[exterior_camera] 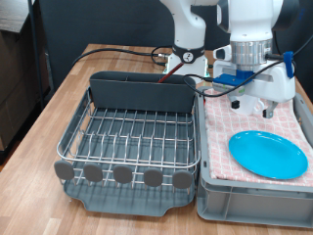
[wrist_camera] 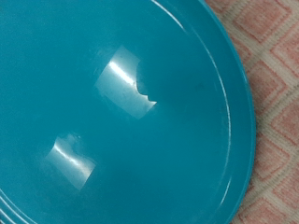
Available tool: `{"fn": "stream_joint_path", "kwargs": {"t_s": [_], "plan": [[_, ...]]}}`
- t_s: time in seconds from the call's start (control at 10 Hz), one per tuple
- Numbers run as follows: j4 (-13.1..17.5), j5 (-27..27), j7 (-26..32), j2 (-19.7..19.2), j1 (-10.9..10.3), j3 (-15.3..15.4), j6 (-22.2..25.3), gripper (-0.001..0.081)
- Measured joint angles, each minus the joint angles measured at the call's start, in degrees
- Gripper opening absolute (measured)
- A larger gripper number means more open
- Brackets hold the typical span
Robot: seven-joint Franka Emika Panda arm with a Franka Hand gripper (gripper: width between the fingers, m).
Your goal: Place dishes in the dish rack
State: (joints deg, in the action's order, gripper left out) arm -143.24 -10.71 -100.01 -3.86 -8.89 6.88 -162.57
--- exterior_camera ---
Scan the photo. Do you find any blue cable clip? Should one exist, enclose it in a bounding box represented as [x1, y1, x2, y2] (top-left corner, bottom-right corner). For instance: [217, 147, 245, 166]
[283, 51, 295, 79]

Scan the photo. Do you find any grey plastic crate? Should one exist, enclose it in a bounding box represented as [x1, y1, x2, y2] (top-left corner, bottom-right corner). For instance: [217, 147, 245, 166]
[195, 85, 313, 229]

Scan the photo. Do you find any wooden cabinet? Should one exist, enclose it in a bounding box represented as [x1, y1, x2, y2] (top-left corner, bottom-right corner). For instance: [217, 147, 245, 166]
[0, 0, 53, 165]

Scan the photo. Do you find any dark grey cutlery caddy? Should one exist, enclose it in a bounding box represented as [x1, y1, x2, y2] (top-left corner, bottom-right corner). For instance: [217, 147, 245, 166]
[89, 70, 198, 115]

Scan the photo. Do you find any metal wire dish rack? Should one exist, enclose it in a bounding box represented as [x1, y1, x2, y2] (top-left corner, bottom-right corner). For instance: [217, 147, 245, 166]
[53, 86, 201, 191]

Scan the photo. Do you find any thick black power cable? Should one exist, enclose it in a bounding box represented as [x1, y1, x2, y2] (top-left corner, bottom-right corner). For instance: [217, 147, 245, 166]
[71, 47, 169, 67]

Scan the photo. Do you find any pink checked dish cloth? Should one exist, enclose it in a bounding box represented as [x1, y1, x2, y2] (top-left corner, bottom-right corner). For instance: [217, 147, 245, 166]
[203, 87, 313, 188]

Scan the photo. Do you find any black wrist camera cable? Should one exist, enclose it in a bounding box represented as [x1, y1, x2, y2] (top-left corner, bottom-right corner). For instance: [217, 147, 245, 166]
[183, 32, 313, 98]

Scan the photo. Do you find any blue plastic plate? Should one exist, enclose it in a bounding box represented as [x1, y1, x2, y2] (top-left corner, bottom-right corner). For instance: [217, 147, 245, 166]
[228, 130, 309, 180]

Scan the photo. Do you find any black metal pole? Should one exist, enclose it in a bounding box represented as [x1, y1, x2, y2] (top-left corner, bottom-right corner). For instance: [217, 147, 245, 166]
[27, 0, 45, 111]

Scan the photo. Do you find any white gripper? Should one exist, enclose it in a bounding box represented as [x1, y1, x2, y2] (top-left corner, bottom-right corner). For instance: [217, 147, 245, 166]
[212, 61, 296, 119]

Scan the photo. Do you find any wrist camera on blue mount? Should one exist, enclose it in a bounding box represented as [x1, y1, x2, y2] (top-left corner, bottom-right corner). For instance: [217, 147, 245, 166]
[211, 72, 255, 96]

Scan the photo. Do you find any thin black looped cable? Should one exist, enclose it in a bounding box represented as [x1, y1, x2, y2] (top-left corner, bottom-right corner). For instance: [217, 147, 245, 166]
[151, 45, 174, 68]

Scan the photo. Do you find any grey plastic drain tray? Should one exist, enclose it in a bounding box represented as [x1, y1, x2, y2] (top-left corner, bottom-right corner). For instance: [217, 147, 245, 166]
[60, 87, 199, 217]

